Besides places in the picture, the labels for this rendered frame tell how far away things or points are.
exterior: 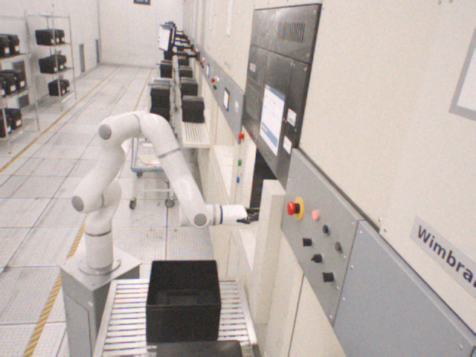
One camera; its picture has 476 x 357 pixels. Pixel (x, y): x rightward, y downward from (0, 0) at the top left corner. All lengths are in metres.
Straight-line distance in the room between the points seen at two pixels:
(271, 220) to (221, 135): 2.24
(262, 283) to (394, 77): 0.88
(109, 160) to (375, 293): 1.17
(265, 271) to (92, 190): 0.80
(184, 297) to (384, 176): 1.19
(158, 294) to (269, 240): 0.66
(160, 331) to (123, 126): 0.78
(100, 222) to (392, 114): 1.39
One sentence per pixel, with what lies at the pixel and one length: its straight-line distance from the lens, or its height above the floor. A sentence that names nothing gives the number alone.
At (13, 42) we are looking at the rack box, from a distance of 6.39.
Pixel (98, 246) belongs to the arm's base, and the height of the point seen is 0.89.
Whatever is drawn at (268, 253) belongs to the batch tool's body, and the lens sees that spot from 1.29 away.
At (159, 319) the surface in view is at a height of 0.87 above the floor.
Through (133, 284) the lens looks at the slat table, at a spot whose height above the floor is 0.76.
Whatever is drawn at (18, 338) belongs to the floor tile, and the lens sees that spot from 2.81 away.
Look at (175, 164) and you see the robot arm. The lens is 1.39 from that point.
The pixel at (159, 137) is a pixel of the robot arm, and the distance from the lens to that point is 1.39.
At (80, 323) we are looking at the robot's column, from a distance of 2.06.
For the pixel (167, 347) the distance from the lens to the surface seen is 1.39.
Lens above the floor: 1.88
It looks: 22 degrees down
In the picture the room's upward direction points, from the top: 6 degrees clockwise
